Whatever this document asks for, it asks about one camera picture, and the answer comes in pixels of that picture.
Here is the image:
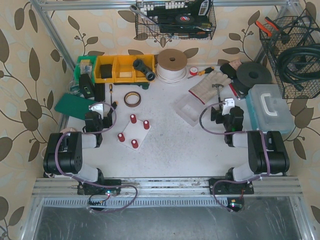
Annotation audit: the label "large red spring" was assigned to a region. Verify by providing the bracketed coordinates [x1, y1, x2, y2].
[117, 133, 126, 143]
[130, 114, 137, 124]

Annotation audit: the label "white peg base plate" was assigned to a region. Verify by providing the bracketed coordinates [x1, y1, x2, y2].
[117, 119, 152, 151]

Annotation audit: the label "short red spring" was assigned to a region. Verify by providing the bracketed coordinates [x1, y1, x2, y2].
[143, 120, 150, 130]
[131, 139, 139, 149]

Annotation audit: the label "large black orange screwdriver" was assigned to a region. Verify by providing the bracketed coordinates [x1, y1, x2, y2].
[111, 101, 118, 109]

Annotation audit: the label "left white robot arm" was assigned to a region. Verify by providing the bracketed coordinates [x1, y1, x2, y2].
[43, 109, 113, 185]

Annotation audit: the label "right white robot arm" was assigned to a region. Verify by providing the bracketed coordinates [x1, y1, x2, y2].
[210, 106, 290, 182]

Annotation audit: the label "clear plastic spring tray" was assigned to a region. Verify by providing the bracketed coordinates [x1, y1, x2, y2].
[173, 94, 206, 127]

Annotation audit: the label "white work glove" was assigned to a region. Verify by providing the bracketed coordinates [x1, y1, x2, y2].
[188, 70, 232, 104]

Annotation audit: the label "small claw hammer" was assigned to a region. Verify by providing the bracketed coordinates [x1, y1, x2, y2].
[212, 83, 224, 103]

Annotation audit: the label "green plastic case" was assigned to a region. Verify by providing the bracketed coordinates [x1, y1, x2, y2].
[54, 93, 97, 120]

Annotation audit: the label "brown tape roll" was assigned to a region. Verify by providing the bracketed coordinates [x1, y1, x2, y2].
[123, 91, 142, 108]

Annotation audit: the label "small yellow black screwdriver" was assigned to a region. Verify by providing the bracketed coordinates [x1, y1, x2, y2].
[109, 83, 113, 104]

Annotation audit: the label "black battery charger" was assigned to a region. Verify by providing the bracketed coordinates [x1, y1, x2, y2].
[78, 73, 95, 99]

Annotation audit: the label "pink round power socket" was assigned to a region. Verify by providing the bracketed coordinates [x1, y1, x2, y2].
[60, 127, 77, 134]

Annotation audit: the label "yellow black bit driver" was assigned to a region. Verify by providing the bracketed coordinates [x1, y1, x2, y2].
[187, 66, 215, 79]

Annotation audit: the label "red white tape roll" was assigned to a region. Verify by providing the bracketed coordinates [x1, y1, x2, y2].
[189, 66, 198, 76]

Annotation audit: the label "black box in bin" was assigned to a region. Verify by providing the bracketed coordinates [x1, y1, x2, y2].
[99, 64, 113, 79]

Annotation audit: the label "yellow storage bin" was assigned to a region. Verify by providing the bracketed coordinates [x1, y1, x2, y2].
[112, 55, 136, 84]
[93, 55, 116, 84]
[132, 54, 156, 83]

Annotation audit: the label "green clamp tool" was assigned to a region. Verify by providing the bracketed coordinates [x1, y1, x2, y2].
[114, 82, 150, 90]

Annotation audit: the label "black disc spool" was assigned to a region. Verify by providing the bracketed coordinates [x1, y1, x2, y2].
[233, 62, 272, 94]

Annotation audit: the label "teal clear toolbox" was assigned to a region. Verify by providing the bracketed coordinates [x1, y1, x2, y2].
[245, 84, 295, 134]

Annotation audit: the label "green storage bin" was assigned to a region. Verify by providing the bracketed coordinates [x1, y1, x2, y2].
[73, 55, 97, 83]

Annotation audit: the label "grey pipe fitting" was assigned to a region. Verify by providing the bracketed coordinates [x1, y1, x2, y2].
[132, 59, 156, 82]

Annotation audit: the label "black electrical tape roll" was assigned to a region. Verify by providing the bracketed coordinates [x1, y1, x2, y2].
[174, 14, 195, 26]

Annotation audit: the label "white cable spool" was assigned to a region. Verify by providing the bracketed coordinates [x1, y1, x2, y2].
[156, 48, 188, 85]

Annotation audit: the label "aluminium rail base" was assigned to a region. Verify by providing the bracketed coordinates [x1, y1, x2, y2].
[32, 176, 303, 209]

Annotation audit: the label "black coiled hose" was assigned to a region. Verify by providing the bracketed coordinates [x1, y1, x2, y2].
[277, 15, 320, 85]

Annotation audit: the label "right wire basket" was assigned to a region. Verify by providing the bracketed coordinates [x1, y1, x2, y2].
[259, 15, 320, 99]

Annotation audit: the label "orange handled pliers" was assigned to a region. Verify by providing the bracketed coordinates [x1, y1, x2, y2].
[254, 16, 280, 38]

